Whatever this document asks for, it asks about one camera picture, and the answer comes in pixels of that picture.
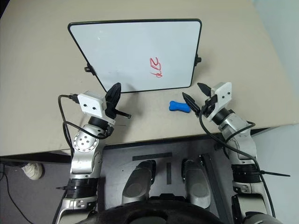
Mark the grey floor platform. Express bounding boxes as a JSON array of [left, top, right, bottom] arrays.
[[101, 133, 235, 224]]

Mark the blue bone-shaped eraser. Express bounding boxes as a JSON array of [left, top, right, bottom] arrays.
[[169, 100, 191, 113]]

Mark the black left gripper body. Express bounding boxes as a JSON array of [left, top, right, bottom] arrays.
[[104, 105, 132, 120]]

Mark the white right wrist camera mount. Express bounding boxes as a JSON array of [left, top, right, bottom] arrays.
[[205, 82, 233, 122]]

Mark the short black tape strip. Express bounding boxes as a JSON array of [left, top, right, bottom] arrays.
[[166, 162, 172, 185]]

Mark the long black tape strip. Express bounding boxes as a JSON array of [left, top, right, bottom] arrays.
[[132, 152, 173, 162]]

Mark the white shoe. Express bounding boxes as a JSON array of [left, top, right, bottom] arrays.
[[21, 162, 44, 181]]

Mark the white board with black frame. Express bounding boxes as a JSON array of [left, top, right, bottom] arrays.
[[67, 18, 203, 94]]

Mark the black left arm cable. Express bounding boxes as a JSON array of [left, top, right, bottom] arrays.
[[57, 93, 113, 156]]

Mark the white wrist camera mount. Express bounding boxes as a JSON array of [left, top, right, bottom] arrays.
[[77, 91, 105, 119], [205, 82, 233, 122]]

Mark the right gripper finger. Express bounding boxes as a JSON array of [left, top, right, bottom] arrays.
[[197, 82, 213, 97], [182, 92, 201, 118]]

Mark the silver rounded robot leg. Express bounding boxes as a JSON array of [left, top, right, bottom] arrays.
[[181, 158, 212, 210], [121, 159, 157, 205]]

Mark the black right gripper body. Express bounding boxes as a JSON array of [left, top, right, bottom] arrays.
[[200, 95, 217, 118]]

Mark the thin black floor cable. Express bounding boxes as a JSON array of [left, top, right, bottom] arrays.
[[0, 163, 36, 220]]

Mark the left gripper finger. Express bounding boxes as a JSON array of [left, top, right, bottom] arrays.
[[105, 87, 117, 111], [111, 82, 122, 108]]

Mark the dark rounded robot body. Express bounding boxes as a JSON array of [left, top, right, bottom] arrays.
[[87, 199, 225, 224]]

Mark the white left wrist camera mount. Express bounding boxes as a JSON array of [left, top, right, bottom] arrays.
[[77, 91, 105, 119]]

